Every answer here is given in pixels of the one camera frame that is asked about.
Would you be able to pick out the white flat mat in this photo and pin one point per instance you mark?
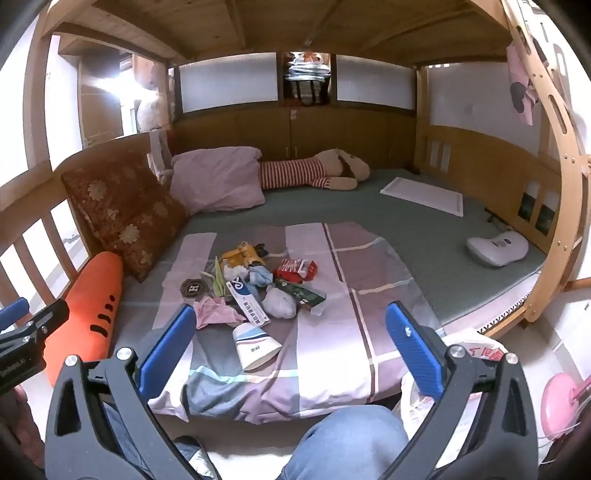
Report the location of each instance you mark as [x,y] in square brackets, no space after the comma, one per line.
[425,196]

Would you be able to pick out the pink crumpled tissue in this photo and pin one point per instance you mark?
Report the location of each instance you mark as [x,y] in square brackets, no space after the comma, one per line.
[214,311]

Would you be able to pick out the white paper cup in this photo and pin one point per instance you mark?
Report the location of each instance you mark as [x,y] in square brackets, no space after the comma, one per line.
[256,348]

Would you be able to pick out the red snack packet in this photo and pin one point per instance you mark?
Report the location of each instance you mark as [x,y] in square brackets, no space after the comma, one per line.
[307,268]

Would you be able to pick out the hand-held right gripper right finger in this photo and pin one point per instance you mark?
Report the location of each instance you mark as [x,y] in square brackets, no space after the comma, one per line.
[413,350]

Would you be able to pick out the green packet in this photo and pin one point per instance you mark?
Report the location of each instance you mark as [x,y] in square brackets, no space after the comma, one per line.
[220,281]

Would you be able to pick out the white massager device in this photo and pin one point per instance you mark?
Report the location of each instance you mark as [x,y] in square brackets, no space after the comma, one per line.
[496,247]

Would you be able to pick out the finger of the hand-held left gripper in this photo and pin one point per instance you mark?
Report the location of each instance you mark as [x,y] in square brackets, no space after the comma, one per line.
[46,319]
[11,313]

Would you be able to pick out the yellow snack bag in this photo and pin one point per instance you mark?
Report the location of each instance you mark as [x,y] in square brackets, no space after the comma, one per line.
[240,256]

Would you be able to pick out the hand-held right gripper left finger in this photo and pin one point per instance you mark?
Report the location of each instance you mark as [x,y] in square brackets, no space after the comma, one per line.
[168,346]

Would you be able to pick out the green carton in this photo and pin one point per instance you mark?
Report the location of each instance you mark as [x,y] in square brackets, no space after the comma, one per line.
[302,294]

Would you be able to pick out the green mattress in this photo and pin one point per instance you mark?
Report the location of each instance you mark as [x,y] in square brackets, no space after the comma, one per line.
[415,240]

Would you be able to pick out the pink round fan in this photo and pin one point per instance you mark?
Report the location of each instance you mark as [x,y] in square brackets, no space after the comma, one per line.
[561,401]

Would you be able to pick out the white striped cloth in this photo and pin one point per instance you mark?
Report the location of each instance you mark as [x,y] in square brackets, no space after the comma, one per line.
[159,152]

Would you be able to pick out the pink pillow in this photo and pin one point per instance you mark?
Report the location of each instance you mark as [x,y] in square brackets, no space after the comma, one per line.
[217,180]

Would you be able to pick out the orange carrot plush pillow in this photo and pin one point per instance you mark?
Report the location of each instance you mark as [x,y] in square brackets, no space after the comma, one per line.
[87,304]

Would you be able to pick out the white blue long carton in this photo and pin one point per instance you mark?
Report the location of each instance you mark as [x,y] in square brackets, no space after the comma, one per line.
[247,300]

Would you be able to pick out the stack of folded fabrics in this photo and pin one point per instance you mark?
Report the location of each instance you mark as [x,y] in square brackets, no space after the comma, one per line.
[307,64]

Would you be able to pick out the red floral cushion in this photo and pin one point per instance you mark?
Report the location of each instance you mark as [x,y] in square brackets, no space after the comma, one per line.
[120,207]

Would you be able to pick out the light blue crumpled cloth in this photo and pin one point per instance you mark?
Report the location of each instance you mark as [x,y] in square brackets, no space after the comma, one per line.
[261,277]

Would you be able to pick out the pink hanging garment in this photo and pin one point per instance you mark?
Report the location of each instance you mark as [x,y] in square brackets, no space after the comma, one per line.
[519,87]

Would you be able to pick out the round brown badge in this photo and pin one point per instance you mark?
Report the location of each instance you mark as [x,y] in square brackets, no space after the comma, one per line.
[192,289]

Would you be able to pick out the striped plush dog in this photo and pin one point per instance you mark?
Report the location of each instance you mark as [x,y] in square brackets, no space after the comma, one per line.
[295,173]

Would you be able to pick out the wooden bunk bed frame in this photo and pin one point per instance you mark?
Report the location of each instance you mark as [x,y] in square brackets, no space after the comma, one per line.
[351,124]

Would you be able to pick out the checked pink grey blanket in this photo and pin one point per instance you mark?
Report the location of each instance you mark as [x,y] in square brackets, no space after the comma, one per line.
[332,332]

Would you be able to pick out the curved wooden ladder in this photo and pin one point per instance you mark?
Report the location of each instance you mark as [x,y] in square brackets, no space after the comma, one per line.
[565,152]

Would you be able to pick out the white plastic bag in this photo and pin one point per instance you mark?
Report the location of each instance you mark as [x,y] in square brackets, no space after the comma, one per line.
[471,344]

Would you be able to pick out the white tissue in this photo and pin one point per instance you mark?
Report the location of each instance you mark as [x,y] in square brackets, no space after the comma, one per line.
[279,303]

